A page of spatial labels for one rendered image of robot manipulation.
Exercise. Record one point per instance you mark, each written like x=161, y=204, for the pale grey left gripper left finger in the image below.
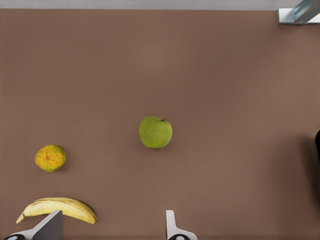
x=47, y=226

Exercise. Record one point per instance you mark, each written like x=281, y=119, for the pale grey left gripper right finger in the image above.
x=171, y=225

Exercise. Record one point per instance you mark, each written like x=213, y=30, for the yellow banana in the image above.
x=72, y=208

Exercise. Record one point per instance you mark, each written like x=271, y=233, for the yellow-green orange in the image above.
x=50, y=158

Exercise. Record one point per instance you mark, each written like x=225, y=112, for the green apple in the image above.
x=155, y=132

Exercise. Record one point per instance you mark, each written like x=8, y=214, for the black round object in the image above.
x=318, y=145

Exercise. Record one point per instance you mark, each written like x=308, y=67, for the silver frame post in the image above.
x=298, y=14

